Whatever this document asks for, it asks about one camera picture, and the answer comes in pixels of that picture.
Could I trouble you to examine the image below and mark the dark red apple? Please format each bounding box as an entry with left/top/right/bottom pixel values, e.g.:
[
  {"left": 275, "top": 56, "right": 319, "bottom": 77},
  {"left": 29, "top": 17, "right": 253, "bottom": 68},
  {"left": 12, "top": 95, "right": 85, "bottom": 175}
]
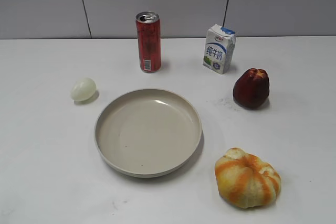
[{"left": 233, "top": 68, "right": 270, "bottom": 109}]

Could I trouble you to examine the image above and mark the beige round plate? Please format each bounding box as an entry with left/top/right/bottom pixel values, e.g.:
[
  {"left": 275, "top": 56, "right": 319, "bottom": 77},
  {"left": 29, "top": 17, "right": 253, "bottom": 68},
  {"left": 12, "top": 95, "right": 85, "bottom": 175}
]
[{"left": 94, "top": 89, "right": 203, "bottom": 178}]

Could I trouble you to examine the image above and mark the red soda can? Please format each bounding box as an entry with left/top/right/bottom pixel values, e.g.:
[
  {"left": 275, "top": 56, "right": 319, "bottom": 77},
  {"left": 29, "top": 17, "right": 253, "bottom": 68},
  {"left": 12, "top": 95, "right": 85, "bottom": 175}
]
[{"left": 136, "top": 11, "right": 161, "bottom": 72}]

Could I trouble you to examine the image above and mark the white milk carton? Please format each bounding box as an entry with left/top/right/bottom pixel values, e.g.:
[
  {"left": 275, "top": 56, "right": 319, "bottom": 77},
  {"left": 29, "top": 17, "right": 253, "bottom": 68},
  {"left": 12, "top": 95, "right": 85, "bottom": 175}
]
[{"left": 203, "top": 24, "right": 236, "bottom": 74}]

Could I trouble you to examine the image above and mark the white egg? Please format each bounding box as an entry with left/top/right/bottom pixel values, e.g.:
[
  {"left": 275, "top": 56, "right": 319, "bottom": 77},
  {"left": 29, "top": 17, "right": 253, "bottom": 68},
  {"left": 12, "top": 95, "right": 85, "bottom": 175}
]
[{"left": 70, "top": 78, "right": 97, "bottom": 102}]

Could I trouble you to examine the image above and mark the peeled orange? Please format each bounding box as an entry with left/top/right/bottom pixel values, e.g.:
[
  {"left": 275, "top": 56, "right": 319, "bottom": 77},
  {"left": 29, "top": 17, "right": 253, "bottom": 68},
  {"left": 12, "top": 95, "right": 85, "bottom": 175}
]
[{"left": 215, "top": 147, "right": 281, "bottom": 209}]

